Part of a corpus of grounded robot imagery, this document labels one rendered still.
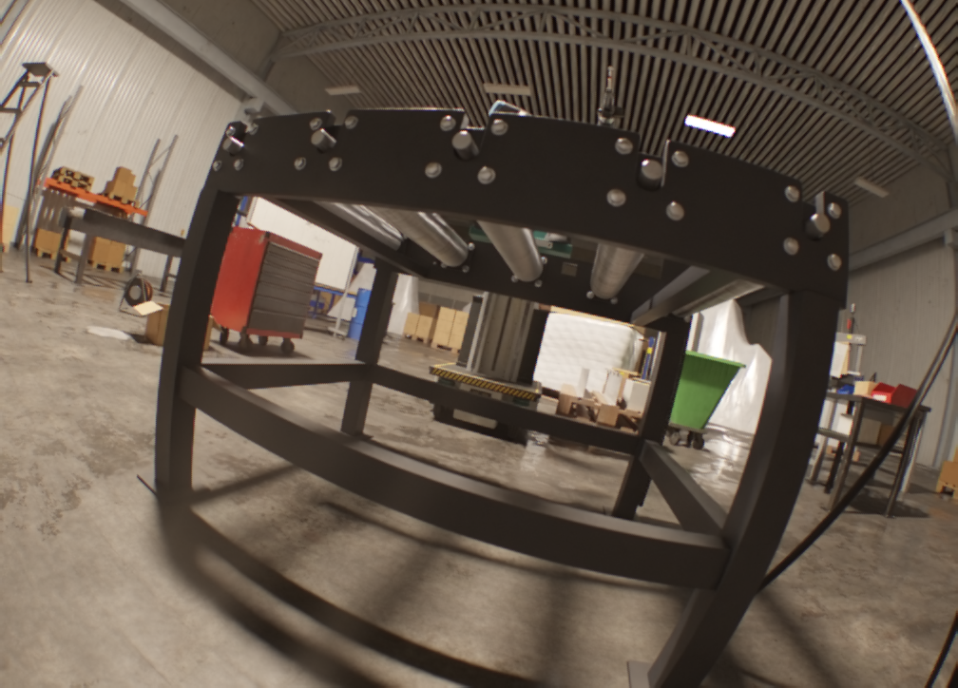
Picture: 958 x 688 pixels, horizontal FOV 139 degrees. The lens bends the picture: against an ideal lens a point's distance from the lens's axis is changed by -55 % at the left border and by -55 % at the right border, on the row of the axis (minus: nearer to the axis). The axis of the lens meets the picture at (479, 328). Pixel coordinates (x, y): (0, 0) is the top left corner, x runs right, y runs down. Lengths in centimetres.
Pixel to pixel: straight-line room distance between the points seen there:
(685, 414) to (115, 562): 385
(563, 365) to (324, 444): 435
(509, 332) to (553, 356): 235
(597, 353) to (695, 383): 144
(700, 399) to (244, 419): 357
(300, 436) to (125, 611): 47
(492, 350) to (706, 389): 208
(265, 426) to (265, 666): 43
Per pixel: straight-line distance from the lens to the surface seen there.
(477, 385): 231
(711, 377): 380
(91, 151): 1073
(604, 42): 933
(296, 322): 350
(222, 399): 86
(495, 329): 266
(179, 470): 110
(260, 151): 95
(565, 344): 489
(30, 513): 103
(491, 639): 85
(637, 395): 314
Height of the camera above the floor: 56
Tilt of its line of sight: 1 degrees up
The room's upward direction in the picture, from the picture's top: 14 degrees clockwise
